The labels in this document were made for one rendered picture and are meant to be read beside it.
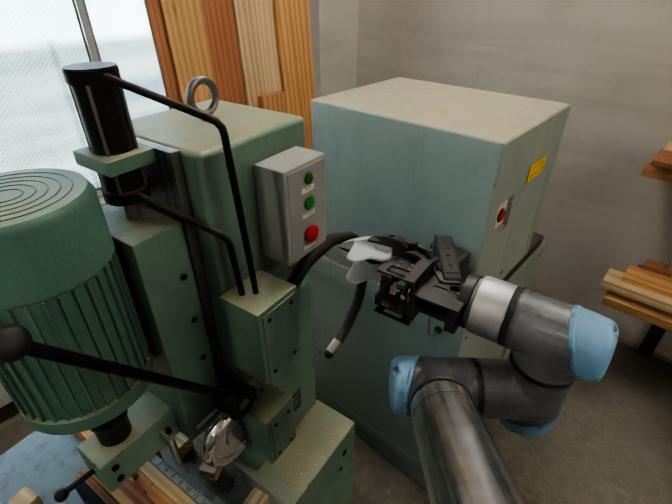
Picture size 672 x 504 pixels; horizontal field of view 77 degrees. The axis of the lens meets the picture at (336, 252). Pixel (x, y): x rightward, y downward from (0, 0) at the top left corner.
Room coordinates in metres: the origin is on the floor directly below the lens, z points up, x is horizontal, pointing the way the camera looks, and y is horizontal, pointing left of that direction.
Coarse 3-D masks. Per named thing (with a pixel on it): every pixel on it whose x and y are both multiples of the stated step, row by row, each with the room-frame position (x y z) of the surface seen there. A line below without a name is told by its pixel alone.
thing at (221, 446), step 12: (216, 420) 0.44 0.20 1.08; (228, 420) 0.45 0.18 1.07; (240, 420) 0.47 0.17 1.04; (216, 432) 0.43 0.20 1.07; (228, 432) 0.44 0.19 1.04; (240, 432) 0.46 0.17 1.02; (204, 444) 0.42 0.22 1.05; (216, 444) 0.42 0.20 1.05; (228, 444) 0.44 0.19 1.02; (240, 444) 0.46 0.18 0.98; (204, 456) 0.41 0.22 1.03; (216, 456) 0.41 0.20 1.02; (228, 456) 0.43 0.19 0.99
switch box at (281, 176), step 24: (264, 168) 0.57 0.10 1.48; (288, 168) 0.57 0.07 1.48; (312, 168) 0.60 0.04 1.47; (264, 192) 0.57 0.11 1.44; (288, 192) 0.55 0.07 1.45; (312, 192) 0.60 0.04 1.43; (264, 216) 0.58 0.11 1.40; (288, 216) 0.55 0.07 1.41; (312, 216) 0.60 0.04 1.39; (264, 240) 0.58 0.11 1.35; (288, 240) 0.55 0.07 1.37; (288, 264) 0.55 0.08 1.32
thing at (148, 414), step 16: (144, 400) 0.49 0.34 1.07; (160, 400) 0.49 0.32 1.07; (128, 416) 0.46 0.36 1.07; (144, 416) 0.46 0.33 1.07; (160, 416) 0.46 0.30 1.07; (144, 432) 0.43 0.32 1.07; (176, 432) 0.47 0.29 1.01; (80, 448) 0.40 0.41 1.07; (96, 448) 0.40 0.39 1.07; (112, 448) 0.40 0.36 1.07; (128, 448) 0.40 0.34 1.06; (144, 448) 0.42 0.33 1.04; (160, 448) 0.44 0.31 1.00; (96, 464) 0.37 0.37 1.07; (112, 464) 0.38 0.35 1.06; (128, 464) 0.39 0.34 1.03; (112, 480) 0.37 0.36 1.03
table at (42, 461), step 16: (16, 448) 0.50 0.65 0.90; (32, 448) 0.50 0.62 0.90; (48, 448) 0.50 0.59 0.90; (64, 448) 0.50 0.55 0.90; (0, 464) 0.47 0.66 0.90; (16, 464) 0.47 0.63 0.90; (32, 464) 0.47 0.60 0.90; (48, 464) 0.47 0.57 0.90; (64, 464) 0.47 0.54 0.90; (80, 464) 0.47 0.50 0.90; (0, 480) 0.44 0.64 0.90; (16, 480) 0.44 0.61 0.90; (32, 480) 0.44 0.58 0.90; (48, 480) 0.44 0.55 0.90; (64, 480) 0.44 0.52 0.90; (0, 496) 0.41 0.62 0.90; (48, 496) 0.41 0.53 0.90
